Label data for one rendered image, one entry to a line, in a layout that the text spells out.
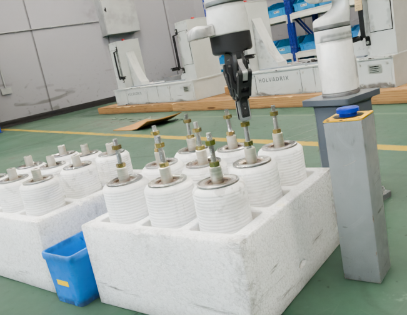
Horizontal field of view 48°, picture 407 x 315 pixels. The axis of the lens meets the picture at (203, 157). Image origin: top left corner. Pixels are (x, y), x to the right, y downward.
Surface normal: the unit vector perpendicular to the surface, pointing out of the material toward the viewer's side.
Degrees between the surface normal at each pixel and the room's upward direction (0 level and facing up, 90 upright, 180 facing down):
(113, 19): 90
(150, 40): 90
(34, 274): 90
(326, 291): 0
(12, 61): 90
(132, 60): 67
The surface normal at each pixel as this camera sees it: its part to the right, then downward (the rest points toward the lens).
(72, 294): -0.59, 0.32
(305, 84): -0.78, 0.28
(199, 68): 0.60, 0.06
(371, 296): -0.19, -0.96
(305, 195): 0.79, -0.02
